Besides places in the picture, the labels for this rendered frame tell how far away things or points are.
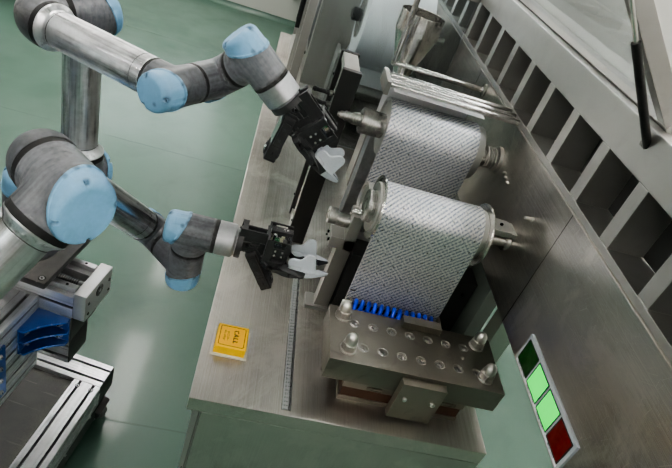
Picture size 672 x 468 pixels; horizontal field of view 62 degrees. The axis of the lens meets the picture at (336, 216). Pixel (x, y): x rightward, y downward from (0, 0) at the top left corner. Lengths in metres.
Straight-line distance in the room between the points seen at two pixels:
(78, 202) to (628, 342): 0.87
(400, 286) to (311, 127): 0.44
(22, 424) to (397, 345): 1.20
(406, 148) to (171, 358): 1.45
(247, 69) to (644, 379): 0.82
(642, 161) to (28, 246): 1.00
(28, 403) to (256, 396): 0.98
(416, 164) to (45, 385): 1.37
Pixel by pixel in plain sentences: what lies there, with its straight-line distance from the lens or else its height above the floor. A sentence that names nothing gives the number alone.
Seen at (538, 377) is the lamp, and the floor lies 1.19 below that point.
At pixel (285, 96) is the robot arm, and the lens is 1.09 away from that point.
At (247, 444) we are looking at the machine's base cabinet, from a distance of 1.33.
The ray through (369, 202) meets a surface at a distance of 1.23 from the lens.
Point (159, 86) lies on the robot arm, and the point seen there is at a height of 1.45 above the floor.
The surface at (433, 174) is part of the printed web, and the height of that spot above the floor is 1.28.
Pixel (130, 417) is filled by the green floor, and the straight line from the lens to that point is 2.28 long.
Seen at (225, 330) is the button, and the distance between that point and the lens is 1.32.
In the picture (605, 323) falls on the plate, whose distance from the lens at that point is 1.04.
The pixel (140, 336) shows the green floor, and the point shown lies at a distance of 2.51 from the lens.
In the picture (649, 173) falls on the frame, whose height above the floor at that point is 1.60.
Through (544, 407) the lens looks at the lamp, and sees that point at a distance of 1.13.
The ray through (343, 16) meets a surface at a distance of 2.09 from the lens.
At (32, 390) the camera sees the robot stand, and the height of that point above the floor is 0.21.
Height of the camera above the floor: 1.88
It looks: 32 degrees down
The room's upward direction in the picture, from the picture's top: 21 degrees clockwise
